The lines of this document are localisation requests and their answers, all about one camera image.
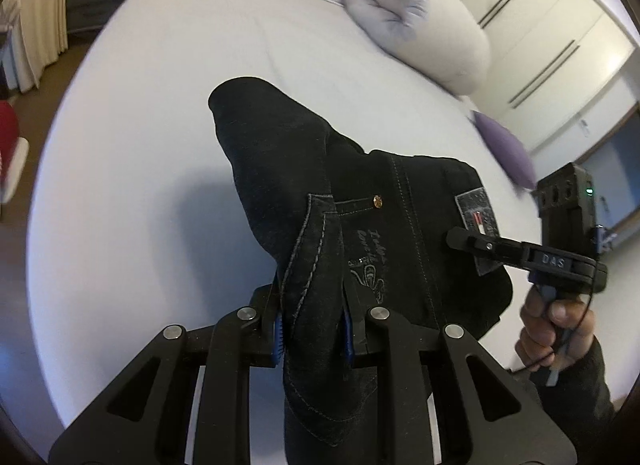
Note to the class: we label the white bed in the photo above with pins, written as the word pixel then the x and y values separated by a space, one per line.
pixel 150 145

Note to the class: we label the white folded duvet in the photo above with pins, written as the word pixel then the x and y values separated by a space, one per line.
pixel 440 35

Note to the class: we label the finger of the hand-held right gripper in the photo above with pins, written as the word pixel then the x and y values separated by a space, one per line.
pixel 480 242

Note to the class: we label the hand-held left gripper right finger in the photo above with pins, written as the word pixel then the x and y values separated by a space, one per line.
pixel 410 395

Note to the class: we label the person's right forearm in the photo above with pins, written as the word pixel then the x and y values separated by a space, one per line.
pixel 575 410

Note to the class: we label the white wardrobe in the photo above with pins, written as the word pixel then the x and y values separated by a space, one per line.
pixel 550 10

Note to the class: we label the person's right hand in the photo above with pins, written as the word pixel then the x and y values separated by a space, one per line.
pixel 565 317

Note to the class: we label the red and white object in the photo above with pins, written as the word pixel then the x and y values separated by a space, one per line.
pixel 7 130

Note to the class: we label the black pants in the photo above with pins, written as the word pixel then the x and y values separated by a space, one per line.
pixel 280 155

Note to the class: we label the beige curtain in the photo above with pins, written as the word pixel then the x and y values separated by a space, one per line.
pixel 45 20

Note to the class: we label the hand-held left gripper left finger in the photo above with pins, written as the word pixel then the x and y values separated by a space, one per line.
pixel 220 395

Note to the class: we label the purple pillow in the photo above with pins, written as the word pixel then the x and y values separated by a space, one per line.
pixel 505 150

